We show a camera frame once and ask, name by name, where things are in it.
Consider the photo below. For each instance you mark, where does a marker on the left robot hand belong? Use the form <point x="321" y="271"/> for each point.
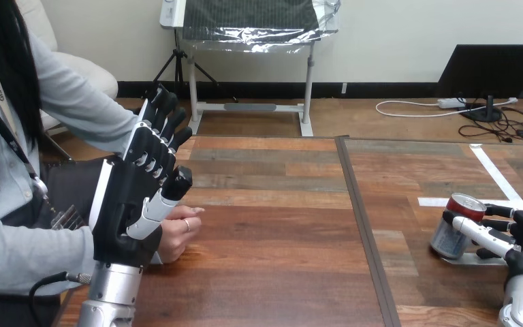
<point x="124" y="198"/>

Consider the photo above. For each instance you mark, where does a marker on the person's hand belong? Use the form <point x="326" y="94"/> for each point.
<point x="178" y="230"/>

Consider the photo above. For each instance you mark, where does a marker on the red and white drink can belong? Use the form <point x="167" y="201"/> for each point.
<point x="455" y="225"/>

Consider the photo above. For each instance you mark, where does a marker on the person's forearm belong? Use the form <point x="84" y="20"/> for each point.
<point x="27" y="252"/>

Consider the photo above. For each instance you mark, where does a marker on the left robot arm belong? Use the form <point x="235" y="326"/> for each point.
<point x="110" y="293"/>

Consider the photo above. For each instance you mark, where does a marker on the person's body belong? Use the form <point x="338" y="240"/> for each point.
<point x="0" y="113"/>

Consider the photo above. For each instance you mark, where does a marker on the white cushioned chair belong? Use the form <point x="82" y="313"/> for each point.
<point x="85" y="72"/>

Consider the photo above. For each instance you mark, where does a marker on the black tripod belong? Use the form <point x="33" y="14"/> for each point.
<point x="179" y="58"/>

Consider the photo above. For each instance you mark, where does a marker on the white power strip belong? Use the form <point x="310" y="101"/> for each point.
<point x="451" y="103"/>

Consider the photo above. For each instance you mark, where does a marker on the dark screen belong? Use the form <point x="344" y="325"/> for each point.
<point x="496" y="67"/>

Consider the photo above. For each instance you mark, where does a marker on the foil sheet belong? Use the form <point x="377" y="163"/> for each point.
<point x="252" y="22"/>

